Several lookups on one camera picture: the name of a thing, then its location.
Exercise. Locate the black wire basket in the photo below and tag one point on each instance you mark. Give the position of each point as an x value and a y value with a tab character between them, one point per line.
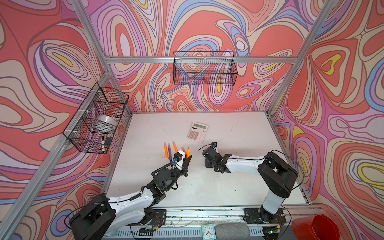
204	68
101	101

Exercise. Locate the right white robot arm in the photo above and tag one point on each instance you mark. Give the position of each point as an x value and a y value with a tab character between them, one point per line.
277	174

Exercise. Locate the red bucket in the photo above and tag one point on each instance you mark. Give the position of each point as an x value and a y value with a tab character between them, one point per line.
317	227

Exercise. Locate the black wire basket back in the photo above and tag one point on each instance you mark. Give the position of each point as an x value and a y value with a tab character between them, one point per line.
204	68

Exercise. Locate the small white clock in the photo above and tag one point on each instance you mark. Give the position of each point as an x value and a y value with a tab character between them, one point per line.
208	232

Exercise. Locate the orange pen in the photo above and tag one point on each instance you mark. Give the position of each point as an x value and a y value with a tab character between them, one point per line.
188	152
166	150
175	147

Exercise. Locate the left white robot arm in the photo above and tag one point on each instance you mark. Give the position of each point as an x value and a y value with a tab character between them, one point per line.
103	215

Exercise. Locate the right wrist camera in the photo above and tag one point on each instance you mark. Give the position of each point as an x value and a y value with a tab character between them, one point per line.
214	145

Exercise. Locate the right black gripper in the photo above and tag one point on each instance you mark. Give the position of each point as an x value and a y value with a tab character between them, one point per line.
212	157

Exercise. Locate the black wire basket left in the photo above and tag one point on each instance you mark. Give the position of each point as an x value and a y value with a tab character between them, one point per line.
101	101

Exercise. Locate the pink calculator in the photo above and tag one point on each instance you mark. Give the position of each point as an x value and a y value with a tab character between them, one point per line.
197	132

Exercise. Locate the black marker in basket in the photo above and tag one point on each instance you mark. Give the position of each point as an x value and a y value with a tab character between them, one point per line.
103	144

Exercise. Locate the purple pen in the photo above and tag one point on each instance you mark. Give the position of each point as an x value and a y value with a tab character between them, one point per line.
169	151

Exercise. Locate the silver tape roll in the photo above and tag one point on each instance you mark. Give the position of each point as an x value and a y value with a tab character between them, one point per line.
104	124

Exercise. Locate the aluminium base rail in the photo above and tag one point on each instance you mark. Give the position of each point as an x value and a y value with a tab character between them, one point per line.
186	223

